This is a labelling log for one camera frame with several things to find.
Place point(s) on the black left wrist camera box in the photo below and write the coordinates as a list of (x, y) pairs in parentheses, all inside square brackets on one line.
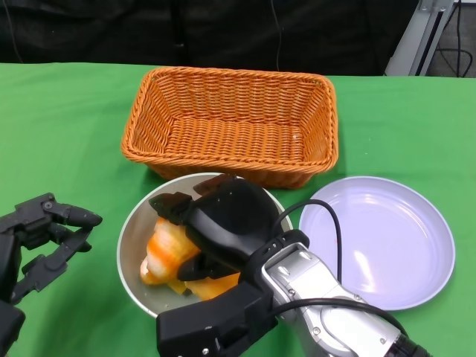
[(10, 323)]

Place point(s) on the black backdrop curtain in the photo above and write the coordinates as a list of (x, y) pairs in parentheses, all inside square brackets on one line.
[(93, 29)]

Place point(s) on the grey aluminium frame post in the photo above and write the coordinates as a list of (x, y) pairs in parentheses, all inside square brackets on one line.
[(420, 41)]

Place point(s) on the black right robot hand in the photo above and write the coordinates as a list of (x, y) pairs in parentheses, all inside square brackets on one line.
[(234, 219)]

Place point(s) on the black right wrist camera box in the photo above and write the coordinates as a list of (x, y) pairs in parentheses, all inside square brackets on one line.
[(208, 323)]

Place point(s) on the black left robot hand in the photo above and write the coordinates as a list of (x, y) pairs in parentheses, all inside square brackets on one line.
[(33, 227)]

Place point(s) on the green tablecloth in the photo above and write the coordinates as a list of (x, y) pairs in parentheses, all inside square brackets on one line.
[(56, 111)]

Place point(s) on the orange wicker basket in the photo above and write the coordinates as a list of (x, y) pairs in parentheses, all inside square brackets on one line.
[(234, 141)]

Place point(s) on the lavender round plate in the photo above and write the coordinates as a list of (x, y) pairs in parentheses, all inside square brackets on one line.
[(405, 230)]

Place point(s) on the yellow cake slice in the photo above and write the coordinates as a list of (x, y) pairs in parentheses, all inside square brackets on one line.
[(176, 287)]

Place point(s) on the grey round bowl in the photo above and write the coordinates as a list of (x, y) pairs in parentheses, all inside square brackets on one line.
[(135, 238)]

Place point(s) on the striped orange croissant bread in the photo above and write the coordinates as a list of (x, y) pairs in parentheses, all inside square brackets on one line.
[(167, 249)]

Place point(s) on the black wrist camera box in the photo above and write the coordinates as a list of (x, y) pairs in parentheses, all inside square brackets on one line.
[(10, 323), (208, 323)]

